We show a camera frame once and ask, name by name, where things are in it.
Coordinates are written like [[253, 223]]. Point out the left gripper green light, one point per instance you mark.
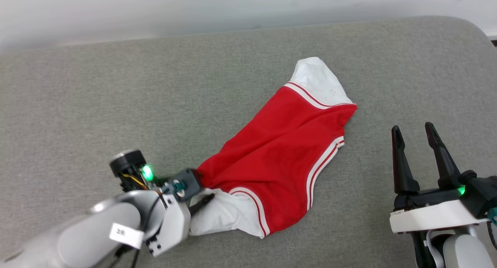
[[130, 165]]

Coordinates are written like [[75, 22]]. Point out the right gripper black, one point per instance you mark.
[[481, 194]]

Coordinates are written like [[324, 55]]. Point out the red and white shorts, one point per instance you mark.
[[279, 143]]

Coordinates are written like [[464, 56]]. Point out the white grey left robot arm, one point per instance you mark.
[[77, 237]]

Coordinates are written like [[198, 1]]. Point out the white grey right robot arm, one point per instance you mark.
[[466, 252]]

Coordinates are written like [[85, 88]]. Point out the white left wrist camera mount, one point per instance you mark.
[[172, 225]]

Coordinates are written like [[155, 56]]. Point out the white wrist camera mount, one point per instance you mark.
[[431, 219], [172, 225]]

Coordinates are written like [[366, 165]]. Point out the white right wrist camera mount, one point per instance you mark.
[[431, 219]]

